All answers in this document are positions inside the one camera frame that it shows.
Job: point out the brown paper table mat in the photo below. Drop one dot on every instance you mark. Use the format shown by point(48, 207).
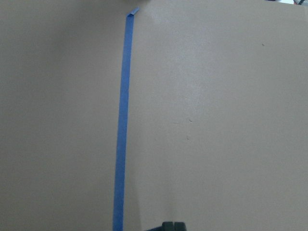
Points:
point(217, 122)

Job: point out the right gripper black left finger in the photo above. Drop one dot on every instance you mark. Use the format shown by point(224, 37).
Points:
point(168, 226)

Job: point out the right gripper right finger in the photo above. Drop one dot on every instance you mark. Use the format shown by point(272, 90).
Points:
point(179, 226)

